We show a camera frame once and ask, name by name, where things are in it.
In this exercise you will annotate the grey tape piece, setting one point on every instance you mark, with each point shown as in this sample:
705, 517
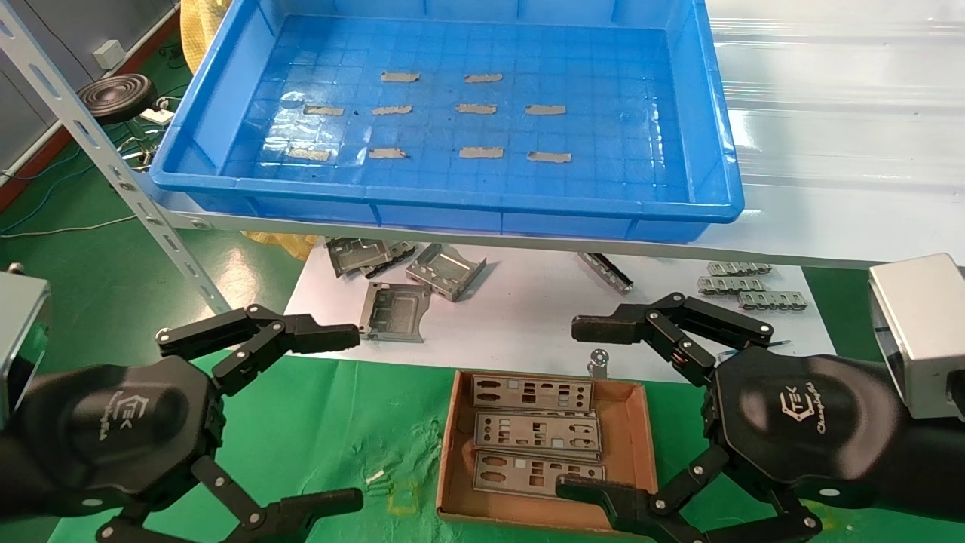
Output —
549, 157
399, 77
476, 108
387, 153
545, 109
392, 110
481, 152
482, 78
323, 110

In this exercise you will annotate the dark sheet metal bracket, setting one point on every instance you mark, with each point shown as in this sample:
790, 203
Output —
399, 253

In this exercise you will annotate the green cloth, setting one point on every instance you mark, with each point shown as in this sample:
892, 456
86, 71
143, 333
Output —
339, 422

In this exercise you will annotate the blue plastic tray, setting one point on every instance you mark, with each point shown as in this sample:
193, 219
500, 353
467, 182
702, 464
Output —
452, 192

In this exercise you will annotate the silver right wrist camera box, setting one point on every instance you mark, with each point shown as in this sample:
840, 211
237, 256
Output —
923, 332

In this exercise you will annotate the white paper sheet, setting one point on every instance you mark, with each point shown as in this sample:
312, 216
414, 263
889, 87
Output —
528, 317

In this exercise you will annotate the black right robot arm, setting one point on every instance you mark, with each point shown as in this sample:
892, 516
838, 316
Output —
931, 460

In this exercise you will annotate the white wall socket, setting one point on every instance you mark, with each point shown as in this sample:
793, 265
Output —
109, 53

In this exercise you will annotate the silver binder clip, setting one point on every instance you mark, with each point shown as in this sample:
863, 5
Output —
598, 360

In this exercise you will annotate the toothed metal strip part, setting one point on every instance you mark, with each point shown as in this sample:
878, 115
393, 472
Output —
739, 268
727, 285
773, 300

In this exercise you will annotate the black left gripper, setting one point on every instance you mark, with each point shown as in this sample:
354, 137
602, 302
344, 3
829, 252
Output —
113, 430

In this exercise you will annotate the grey slotted angle post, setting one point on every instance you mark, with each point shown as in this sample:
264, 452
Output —
90, 143

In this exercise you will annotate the grey sheet metal bracket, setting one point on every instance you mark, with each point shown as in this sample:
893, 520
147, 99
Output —
354, 255
392, 313
445, 271

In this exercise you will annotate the black round stool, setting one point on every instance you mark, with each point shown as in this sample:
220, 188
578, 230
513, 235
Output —
117, 96

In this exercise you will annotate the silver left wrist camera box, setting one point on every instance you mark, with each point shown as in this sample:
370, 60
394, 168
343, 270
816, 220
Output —
19, 332

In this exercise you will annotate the small white scrap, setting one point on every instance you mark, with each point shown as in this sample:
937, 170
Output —
375, 477

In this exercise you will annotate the shallow brown cardboard box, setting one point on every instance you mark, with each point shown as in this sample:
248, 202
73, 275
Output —
460, 483

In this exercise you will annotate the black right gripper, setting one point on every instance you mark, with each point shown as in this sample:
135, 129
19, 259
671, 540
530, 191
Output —
799, 415

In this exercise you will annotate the narrow metal strip part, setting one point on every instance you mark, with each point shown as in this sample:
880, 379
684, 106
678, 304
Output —
605, 273

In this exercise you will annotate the silver metal IO shield plate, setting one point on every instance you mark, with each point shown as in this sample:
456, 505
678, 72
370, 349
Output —
535, 430
580, 456
531, 392
520, 471

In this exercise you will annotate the white power adapter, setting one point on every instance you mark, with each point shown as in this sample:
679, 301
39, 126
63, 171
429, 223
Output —
158, 116

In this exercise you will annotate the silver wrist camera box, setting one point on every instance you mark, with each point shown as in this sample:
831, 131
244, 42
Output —
923, 332
19, 332

